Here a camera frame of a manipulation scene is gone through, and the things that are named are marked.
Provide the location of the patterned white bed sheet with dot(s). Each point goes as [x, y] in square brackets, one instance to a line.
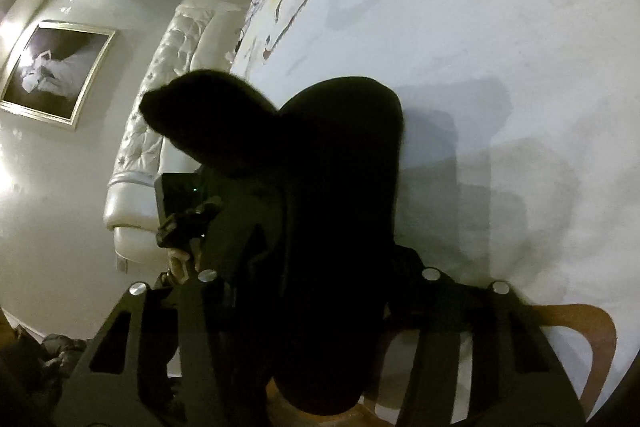
[450, 57]

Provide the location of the white tufted leather headboard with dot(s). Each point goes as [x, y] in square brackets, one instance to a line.
[160, 122]

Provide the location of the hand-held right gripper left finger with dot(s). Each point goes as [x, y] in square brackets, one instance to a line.
[195, 332]

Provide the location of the framed wall picture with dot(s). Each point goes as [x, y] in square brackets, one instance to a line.
[55, 72]

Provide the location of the dark cloth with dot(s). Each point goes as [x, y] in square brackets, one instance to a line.
[42, 357]

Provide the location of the person's left hand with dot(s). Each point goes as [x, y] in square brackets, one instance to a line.
[177, 266]

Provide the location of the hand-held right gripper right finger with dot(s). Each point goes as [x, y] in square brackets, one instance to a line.
[442, 332]

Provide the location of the black pants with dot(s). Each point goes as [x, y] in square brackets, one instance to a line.
[320, 217]

